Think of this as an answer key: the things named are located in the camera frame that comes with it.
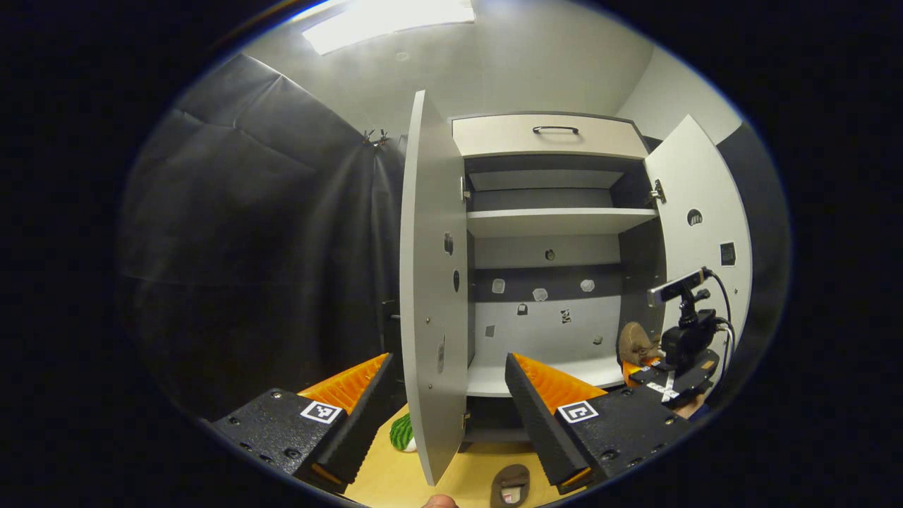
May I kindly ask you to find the white shoe cabinet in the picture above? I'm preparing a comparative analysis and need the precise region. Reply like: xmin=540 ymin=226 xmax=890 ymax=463
xmin=451 ymin=111 xmax=667 ymax=452

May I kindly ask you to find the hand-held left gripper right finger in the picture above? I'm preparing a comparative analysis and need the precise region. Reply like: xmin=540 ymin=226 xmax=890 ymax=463
xmin=504 ymin=352 xmax=693 ymax=495

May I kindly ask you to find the brown shoe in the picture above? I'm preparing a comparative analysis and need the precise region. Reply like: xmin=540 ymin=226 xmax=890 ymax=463
xmin=490 ymin=464 xmax=531 ymax=507
xmin=618 ymin=322 xmax=662 ymax=366

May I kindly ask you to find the white cabinet drawer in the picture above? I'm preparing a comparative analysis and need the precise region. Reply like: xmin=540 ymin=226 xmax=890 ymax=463
xmin=451 ymin=113 xmax=650 ymax=159

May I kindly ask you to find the black cable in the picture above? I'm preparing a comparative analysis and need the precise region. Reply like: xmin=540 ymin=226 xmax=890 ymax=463
xmin=708 ymin=270 xmax=738 ymax=368

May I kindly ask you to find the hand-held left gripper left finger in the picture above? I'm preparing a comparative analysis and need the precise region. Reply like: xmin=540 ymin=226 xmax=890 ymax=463
xmin=210 ymin=352 xmax=406 ymax=495

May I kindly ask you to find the white cabinet door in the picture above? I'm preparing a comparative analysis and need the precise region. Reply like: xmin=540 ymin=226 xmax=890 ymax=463
xmin=643 ymin=115 xmax=753 ymax=368
xmin=399 ymin=90 xmax=470 ymax=486

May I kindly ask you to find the green striped object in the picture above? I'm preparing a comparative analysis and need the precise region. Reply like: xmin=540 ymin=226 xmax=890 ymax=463
xmin=389 ymin=413 xmax=418 ymax=453

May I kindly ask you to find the ceiling light panel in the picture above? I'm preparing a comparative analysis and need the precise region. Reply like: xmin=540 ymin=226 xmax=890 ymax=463
xmin=303 ymin=0 xmax=475 ymax=56

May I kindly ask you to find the black backdrop cloth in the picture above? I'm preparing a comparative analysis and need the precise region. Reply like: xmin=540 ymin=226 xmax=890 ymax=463
xmin=716 ymin=123 xmax=791 ymax=403
xmin=116 ymin=53 xmax=410 ymax=421

